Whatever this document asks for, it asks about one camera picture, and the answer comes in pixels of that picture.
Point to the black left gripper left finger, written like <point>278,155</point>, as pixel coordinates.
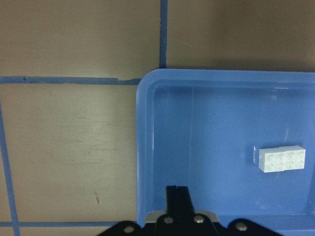
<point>171,200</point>

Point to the white block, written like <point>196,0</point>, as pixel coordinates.
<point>269,160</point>
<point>294,158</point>

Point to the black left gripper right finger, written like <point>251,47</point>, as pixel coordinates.
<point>184,202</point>

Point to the blue plastic tray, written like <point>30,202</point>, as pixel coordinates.
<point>198,128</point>

